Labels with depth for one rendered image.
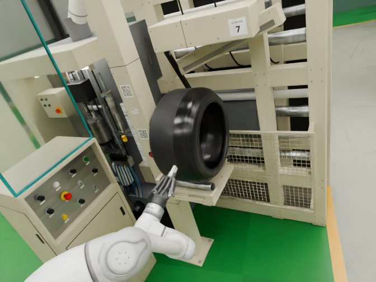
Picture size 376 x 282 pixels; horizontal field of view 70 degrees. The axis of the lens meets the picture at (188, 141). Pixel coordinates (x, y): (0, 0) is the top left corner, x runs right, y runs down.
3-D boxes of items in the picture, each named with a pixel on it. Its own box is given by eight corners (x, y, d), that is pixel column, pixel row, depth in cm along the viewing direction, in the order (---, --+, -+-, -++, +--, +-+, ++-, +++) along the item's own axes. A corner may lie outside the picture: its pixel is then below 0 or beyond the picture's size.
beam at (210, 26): (154, 53, 163) (145, 28, 155) (174, 41, 181) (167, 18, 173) (253, 38, 132) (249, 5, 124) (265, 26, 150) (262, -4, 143)
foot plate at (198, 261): (173, 258, 230) (173, 256, 229) (187, 233, 249) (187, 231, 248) (201, 267, 217) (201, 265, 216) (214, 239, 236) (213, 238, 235)
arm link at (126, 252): (140, 215, 78) (95, 237, 75) (133, 218, 60) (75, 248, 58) (160, 258, 75) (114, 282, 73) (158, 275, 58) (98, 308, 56)
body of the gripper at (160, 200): (160, 203, 124) (168, 187, 129) (145, 201, 128) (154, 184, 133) (167, 211, 129) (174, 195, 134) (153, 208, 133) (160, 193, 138)
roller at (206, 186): (162, 178, 174) (166, 175, 177) (163, 184, 175) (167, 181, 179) (211, 184, 156) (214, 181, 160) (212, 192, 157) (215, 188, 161)
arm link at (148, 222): (140, 216, 130) (164, 228, 129) (123, 247, 121) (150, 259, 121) (141, 208, 121) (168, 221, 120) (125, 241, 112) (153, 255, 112)
